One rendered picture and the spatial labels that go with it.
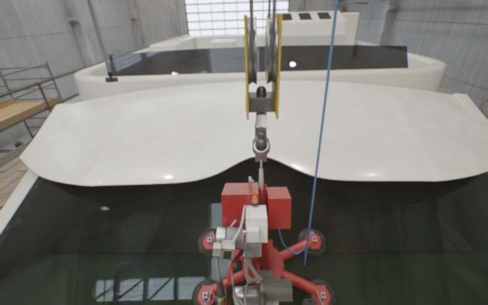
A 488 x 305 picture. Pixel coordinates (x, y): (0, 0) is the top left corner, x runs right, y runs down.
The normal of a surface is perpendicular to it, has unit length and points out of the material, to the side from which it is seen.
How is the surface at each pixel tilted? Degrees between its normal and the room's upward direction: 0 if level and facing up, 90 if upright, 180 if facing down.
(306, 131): 21
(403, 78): 90
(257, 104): 90
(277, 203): 73
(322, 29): 61
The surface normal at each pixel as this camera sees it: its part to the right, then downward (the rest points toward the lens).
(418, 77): 0.07, 0.49
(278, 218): -0.03, 0.21
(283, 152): 0.03, -0.64
